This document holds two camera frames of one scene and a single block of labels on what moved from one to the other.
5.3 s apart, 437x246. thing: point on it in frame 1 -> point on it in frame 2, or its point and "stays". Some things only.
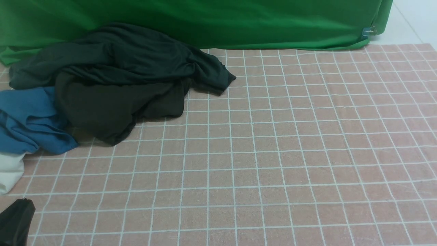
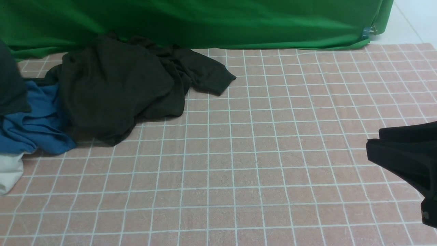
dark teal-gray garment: [116, 51] -> [13, 100]
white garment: [11, 169] stays
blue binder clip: [368, 31] stays
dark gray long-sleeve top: [110, 111] stays
